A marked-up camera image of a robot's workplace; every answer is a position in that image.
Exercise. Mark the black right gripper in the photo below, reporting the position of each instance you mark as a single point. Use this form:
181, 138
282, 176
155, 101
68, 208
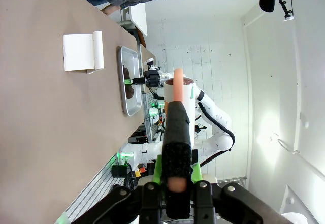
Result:
152, 78

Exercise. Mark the grey frame white chair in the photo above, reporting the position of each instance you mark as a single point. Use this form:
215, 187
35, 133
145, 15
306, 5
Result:
138, 18

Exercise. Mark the black cylinder knob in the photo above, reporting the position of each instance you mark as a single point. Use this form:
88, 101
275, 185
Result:
120, 171

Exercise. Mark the aluminium profile frame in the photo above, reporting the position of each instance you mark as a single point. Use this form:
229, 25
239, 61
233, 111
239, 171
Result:
149, 117

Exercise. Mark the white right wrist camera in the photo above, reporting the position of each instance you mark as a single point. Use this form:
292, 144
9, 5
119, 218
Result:
149, 63

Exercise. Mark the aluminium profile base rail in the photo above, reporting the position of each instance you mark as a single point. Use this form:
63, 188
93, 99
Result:
89, 191

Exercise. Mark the red yellow emergency stop button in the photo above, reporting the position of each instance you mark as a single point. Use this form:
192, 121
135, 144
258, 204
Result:
141, 172

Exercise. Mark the brown cloth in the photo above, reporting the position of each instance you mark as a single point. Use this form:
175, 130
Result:
130, 93

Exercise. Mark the person's left hand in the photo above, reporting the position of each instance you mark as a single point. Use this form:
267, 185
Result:
110, 10

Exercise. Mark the silver metal tray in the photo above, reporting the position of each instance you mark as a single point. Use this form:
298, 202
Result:
132, 108

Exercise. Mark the white paper towel roll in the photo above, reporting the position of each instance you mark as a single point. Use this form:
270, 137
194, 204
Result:
76, 51

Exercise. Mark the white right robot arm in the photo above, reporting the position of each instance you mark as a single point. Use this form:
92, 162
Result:
218, 118

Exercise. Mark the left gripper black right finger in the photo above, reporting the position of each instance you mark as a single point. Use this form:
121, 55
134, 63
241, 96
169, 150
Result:
203, 201

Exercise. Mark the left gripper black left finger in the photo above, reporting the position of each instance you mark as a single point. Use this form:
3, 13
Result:
149, 201

